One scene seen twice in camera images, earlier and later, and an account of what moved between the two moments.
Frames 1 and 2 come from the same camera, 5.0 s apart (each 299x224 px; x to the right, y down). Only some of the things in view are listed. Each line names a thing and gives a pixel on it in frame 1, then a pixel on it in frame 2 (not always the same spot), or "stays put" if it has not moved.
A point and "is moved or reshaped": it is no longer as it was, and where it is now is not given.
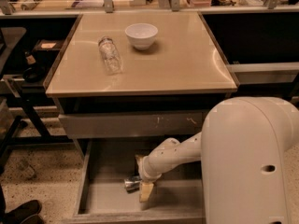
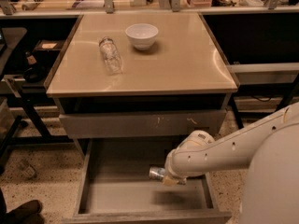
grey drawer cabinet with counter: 137,76 stays put
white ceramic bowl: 141,35 stays put
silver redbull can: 133,184 is moved or reshaped
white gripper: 145,171 → 170,173
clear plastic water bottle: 110,55 stays put
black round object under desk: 34,74 stays put
